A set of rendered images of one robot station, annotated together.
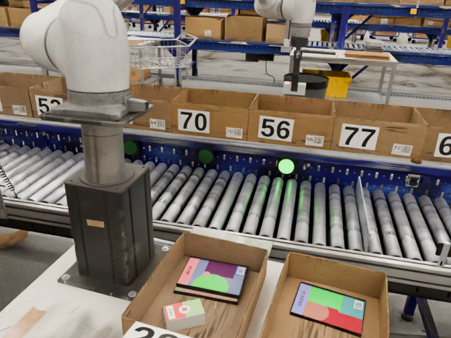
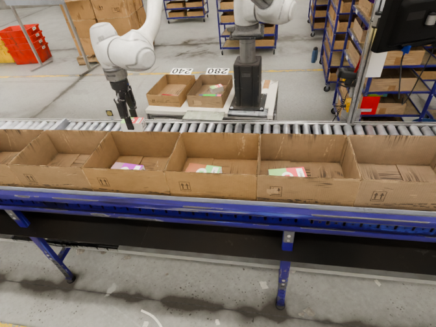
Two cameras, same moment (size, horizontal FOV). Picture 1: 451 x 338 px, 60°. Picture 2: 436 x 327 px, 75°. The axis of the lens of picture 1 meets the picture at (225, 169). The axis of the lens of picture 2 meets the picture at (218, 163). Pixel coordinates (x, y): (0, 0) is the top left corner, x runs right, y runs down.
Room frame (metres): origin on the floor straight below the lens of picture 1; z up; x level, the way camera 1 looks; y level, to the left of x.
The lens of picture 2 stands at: (2.95, 0.10, 1.83)
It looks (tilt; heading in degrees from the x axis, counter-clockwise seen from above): 40 degrees down; 182
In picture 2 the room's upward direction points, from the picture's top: 7 degrees counter-clockwise
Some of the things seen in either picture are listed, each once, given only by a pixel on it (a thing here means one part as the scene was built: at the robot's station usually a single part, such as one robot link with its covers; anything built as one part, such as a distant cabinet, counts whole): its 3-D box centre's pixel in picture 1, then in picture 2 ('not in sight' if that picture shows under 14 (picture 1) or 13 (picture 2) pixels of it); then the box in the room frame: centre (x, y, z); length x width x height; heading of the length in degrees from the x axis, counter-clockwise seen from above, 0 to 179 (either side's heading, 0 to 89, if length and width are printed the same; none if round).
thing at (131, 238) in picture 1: (113, 221); (248, 82); (1.00, 0.33, 0.91); 0.26 x 0.26 x 0.33; 74
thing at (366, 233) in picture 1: (362, 210); not in sight; (1.36, -0.55, 0.76); 0.46 x 0.01 x 0.09; 168
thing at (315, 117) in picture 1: (291, 120); (138, 162); (1.87, -0.32, 0.96); 0.39 x 0.29 x 0.17; 78
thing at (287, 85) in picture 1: (294, 88); (133, 124); (1.81, -0.31, 1.14); 0.10 x 0.06 x 0.05; 78
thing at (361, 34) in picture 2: not in sight; (375, 28); (0.37, 1.54, 0.99); 0.40 x 0.30 x 0.10; 166
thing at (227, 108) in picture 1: (215, 113); (216, 165); (1.95, 0.06, 0.96); 0.39 x 0.29 x 0.17; 78
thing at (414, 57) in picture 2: not in sight; (392, 47); (0.84, 1.44, 0.99); 0.40 x 0.30 x 0.10; 165
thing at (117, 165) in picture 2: not in sight; (126, 176); (1.91, -0.39, 0.92); 0.16 x 0.11 x 0.07; 71
